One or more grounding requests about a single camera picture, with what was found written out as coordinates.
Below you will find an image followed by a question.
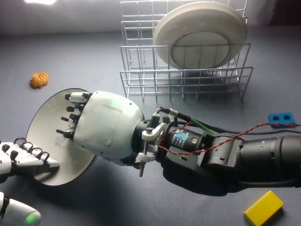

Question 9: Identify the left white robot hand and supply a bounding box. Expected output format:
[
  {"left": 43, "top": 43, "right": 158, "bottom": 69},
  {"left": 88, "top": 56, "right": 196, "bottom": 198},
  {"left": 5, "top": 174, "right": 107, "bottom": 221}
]
[{"left": 0, "top": 137, "right": 60, "bottom": 226}]

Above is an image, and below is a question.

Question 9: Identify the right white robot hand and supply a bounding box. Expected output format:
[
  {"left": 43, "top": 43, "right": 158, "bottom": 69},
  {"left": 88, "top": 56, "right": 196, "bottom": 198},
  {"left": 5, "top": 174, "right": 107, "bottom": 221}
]
[{"left": 55, "top": 90, "right": 151, "bottom": 167}]

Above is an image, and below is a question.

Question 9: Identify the white plate with dark rim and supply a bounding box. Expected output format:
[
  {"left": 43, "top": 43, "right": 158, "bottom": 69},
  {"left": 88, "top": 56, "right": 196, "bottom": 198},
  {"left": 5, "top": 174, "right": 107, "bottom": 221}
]
[
  {"left": 25, "top": 88, "right": 99, "bottom": 188},
  {"left": 152, "top": 1, "right": 249, "bottom": 70}
]

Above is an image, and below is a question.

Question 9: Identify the orange swirl cookie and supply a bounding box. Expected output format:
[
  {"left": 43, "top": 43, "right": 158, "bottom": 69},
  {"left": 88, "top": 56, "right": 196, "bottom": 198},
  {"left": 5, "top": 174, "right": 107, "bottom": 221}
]
[{"left": 30, "top": 72, "right": 50, "bottom": 89}]

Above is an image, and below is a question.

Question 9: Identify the blue block with two holes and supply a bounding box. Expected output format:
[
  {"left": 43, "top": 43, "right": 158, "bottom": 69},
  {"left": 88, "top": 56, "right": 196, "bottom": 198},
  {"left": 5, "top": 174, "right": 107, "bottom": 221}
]
[{"left": 268, "top": 112, "right": 296, "bottom": 129}]

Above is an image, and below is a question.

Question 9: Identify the yellow rectangular block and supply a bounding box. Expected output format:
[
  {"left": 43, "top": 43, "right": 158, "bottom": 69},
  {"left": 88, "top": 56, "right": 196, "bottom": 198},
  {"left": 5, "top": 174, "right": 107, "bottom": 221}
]
[{"left": 243, "top": 190, "right": 285, "bottom": 226}]

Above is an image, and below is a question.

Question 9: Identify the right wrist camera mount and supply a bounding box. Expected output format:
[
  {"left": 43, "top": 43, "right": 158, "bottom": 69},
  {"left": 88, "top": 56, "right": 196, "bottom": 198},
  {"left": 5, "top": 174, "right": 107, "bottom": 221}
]
[{"left": 138, "top": 107, "right": 177, "bottom": 177}]

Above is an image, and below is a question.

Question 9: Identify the silver wire dish rack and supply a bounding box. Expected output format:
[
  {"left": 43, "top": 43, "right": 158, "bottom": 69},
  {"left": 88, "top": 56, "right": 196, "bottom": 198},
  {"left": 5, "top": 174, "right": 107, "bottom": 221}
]
[{"left": 119, "top": 0, "right": 254, "bottom": 104}]

